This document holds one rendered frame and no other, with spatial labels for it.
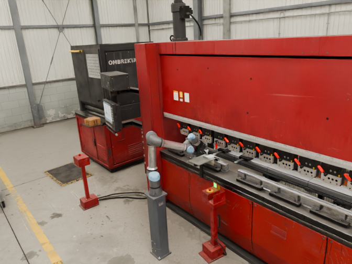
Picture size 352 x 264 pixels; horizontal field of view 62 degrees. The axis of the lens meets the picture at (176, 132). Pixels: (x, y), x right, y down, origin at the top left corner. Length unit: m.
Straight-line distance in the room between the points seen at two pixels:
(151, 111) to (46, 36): 6.44
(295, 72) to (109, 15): 8.68
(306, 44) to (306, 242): 1.64
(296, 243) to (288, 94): 1.32
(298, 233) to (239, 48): 1.73
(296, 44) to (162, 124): 2.12
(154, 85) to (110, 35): 6.92
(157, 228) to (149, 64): 1.95
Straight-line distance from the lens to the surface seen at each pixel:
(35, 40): 9.71
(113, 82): 3.71
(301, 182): 3.12
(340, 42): 2.38
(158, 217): 3.24
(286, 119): 2.67
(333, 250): 2.79
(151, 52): 3.76
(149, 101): 3.79
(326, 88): 2.46
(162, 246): 3.48
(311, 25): 7.37
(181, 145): 3.01
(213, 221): 3.31
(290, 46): 2.55
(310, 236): 2.83
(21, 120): 9.77
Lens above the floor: 2.35
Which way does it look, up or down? 18 degrees down
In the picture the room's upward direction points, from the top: 3 degrees counter-clockwise
